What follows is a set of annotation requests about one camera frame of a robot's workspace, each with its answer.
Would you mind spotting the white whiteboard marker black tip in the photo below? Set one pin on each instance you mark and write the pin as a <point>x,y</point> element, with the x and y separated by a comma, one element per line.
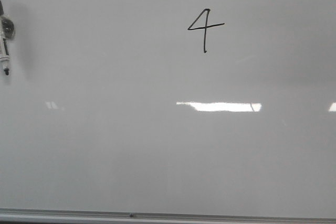
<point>5,43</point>

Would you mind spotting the white whiteboard with aluminium frame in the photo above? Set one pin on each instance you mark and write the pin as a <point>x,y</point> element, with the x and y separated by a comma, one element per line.
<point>168,111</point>

